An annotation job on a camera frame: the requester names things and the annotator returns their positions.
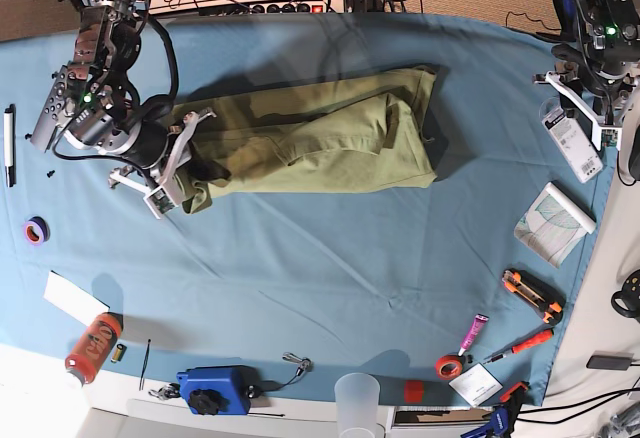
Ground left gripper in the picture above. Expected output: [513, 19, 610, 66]
[532, 61, 639, 151]

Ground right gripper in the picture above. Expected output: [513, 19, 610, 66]
[108, 107, 231, 219]

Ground olive green t-shirt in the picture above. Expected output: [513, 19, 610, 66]
[174, 66, 437, 214]

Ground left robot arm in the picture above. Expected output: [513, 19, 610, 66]
[533, 0, 639, 150]

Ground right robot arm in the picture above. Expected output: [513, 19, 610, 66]
[31, 0, 231, 218]

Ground white patterned notebook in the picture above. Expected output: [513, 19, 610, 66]
[514, 182, 596, 268]

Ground grey remote control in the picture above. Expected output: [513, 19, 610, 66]
[30, 65, 83, 152]

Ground purple tape roll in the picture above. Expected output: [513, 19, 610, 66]
[23, 216, 50, 246]

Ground white paper card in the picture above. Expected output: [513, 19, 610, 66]
[43, 271, 109, 326]

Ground white marker pen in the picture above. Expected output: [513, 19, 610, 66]
[3, 104, 16, 188]

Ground small green battery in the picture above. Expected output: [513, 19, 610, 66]
[110, 343, 127, 363]

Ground black tweezers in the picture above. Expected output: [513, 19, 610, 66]
[138, 338, 152, 391]

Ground metal key clip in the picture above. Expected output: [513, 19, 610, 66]
[282, 352, 313, 377]

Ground orange spray can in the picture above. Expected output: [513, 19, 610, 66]
[64, 312, 123, 388]

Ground blue plastic box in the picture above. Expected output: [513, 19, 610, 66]
[176, 366, 262, 416]

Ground orange utility knife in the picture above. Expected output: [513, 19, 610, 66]
[502, 269, 564, 326]

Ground blue table cloth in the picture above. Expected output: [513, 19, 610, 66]
[1, 14, 618, 400]

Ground pink glue tube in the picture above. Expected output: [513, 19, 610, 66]
[457, 314, 489, 356]

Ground orange screwdriver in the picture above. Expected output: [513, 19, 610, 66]
[484, 329, 554, 364]

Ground translucent plastic cup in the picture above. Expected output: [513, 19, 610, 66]
[334, 373, 380, 438]

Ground red plastic block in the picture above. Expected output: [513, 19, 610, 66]
[404, 380, 425, 404]

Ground orange tape roll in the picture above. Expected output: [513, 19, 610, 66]
[435, 355, 466, 380]

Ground white square packet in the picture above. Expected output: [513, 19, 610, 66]
[449, 363, 502, 407]

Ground blue bar clamp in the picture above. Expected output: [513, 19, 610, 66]
[460, 381, 529, 438]

